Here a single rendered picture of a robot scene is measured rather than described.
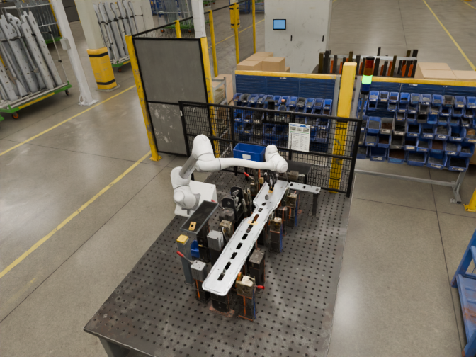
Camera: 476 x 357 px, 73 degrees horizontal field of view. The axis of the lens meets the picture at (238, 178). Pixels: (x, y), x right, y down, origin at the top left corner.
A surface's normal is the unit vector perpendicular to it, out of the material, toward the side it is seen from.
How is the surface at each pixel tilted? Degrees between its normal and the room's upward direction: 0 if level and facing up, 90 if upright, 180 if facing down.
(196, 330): 0
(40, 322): 0
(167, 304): 0
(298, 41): 90
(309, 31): 90
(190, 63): 90
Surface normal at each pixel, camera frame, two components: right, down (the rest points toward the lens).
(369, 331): -0.06, -0.84
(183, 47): -0.37, 0.51
